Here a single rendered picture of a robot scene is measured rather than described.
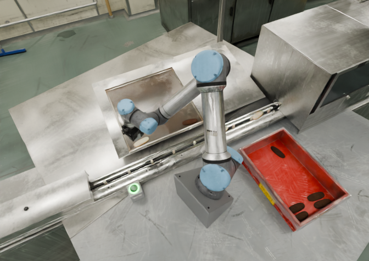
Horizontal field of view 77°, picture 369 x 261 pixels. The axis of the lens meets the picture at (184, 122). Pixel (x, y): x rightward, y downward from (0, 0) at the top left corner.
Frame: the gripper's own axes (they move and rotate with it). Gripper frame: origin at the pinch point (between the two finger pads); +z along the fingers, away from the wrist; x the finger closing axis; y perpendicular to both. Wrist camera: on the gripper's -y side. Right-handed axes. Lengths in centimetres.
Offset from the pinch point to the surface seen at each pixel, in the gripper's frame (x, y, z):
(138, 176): 13.3, 17.5, 6.2
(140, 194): 21.9, 24.4, 2.8
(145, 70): -34, -44, 7
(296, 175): 85, -34, 3
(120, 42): -193, -147, 141
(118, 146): -7.9, 11.1, 6.6
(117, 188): 9.0, 29.0, 5.9
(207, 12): -65, -184, 52
